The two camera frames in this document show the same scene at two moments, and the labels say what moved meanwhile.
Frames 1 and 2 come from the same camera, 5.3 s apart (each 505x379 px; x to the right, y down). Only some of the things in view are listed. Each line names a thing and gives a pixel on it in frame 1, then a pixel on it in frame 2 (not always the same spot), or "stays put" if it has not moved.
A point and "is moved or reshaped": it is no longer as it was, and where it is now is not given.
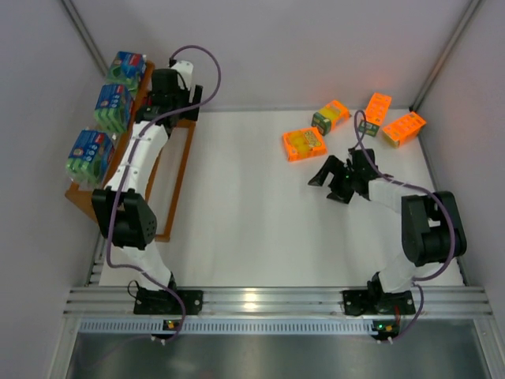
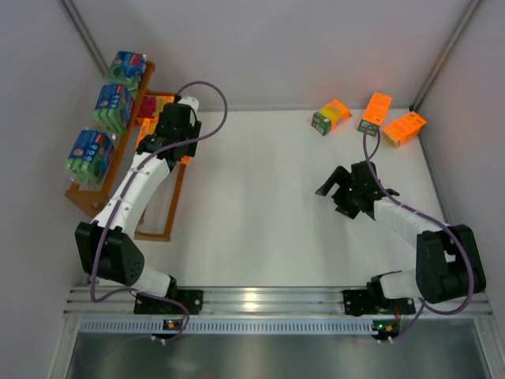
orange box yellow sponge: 304,144 is moved or reshaped
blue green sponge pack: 114,106 stays put
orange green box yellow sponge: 331,117 stays put
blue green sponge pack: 126,69 stays put
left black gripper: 193,104 to 176,114
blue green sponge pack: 91,158 stays put
